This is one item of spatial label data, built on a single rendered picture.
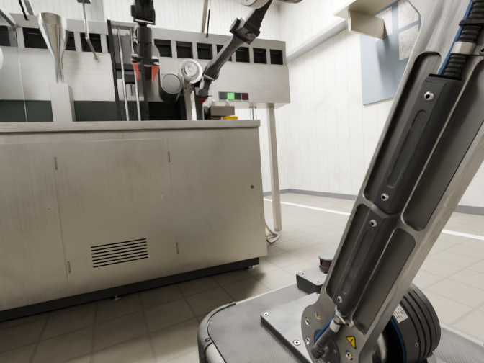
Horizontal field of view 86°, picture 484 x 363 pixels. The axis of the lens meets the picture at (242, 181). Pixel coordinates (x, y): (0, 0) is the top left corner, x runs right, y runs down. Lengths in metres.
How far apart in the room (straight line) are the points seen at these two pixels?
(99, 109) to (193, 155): 0.86
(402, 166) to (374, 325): 0.23
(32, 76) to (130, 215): 1.15
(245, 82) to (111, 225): 1.46
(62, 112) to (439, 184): 1.72
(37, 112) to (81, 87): 0.31
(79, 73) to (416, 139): 1.99
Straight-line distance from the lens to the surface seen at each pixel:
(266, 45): 2.41
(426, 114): 0.32
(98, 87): 2.07
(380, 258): 0.40
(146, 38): 1.21
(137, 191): 1.39
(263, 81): 2.29
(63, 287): 1.53
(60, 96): 1.81
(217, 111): 1.71
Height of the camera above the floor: 0.67
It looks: 4 degrees down
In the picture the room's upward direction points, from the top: 4 degrees counter-clockwise
